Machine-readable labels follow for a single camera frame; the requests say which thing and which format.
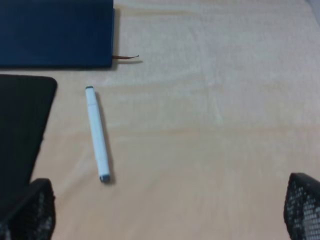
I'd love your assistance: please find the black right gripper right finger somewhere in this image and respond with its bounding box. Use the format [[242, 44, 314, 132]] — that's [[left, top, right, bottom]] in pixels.
[[283, 172, 320, 240]]

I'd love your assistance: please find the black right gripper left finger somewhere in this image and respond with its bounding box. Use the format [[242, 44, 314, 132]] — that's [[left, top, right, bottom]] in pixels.
[[0, 178, 56, 240]]

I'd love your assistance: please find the white marker pen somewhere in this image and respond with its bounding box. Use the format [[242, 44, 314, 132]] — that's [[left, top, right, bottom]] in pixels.
[[85, 86, 111, 184]]

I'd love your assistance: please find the dark blue notebook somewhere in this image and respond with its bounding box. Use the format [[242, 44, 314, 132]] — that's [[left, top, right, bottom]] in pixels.
[[0, 0, 115, 69]]

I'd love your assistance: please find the black green razer mousepad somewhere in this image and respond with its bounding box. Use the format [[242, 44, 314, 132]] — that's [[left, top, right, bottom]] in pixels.
[[0, 74, 58, 211]]

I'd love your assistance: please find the brown bookmark ribbon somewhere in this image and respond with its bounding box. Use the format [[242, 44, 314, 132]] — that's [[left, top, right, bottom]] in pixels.
[[112, 55, 139, 60]]

